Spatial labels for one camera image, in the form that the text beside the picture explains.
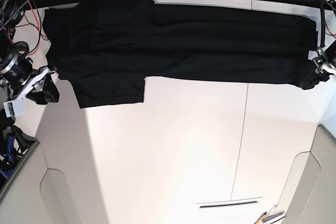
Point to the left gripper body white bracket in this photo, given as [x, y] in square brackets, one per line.
[325, 60]

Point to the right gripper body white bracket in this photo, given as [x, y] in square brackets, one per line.
[21, 79]

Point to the black T-shirt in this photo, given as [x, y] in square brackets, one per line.
[107, 48]

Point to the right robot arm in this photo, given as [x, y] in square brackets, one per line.
[12, 12]

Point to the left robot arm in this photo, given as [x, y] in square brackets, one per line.
[324, 27]

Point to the blue and black bag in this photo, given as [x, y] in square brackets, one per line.
[14, 144]

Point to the grey pen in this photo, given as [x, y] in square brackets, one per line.
[274, 218]

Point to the yellow pencil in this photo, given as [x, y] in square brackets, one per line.
[261, 217]

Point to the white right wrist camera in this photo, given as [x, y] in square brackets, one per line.
[14, 107]

